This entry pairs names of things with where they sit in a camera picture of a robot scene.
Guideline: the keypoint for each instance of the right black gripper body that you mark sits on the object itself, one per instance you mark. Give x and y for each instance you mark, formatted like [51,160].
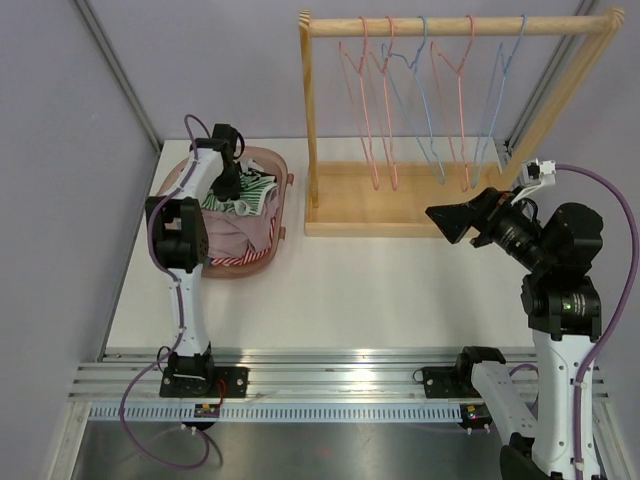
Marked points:
[515,232]

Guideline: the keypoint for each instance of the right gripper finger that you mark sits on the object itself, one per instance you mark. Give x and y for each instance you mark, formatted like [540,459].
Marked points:
[453,221]
[480,209]

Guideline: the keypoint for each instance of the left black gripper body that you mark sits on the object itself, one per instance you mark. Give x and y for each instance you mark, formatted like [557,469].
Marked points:
[226,184]

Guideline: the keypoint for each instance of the green white striped tank top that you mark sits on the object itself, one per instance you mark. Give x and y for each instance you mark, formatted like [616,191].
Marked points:
[255,190]

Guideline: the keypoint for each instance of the mauve tank top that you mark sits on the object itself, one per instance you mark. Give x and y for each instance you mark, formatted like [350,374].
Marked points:
[270,211]

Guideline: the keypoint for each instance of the red white striped tank top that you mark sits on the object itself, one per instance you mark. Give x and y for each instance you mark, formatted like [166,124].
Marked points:
[240,259]

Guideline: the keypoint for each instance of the pink wire hanger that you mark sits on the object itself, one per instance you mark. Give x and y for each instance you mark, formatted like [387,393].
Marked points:
[353,74]
[458,156]
[382,66]

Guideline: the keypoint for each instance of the black white striped tank top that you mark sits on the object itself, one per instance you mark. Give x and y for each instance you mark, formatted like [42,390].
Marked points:
[251,169]

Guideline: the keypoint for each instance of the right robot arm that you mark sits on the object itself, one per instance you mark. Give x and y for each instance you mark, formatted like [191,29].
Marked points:
[564,315]

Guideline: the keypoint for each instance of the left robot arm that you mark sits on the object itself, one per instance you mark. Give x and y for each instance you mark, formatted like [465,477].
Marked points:
[190,371]

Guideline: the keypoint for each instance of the pink plastic basin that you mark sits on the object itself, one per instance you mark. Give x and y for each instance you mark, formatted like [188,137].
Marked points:
[275,165]

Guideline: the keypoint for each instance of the wooden clothes rack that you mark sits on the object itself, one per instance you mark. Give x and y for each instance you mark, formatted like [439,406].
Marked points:
[341,201]

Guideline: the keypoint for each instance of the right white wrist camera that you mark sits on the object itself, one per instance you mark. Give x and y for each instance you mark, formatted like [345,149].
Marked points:
[537,174]

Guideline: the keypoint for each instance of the aluminium mounting rail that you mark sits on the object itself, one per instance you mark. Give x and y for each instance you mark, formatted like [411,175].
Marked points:
[277,375]

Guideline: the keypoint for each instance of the white slotted cable duct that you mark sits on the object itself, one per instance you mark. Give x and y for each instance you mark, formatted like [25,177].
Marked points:
[279,413]

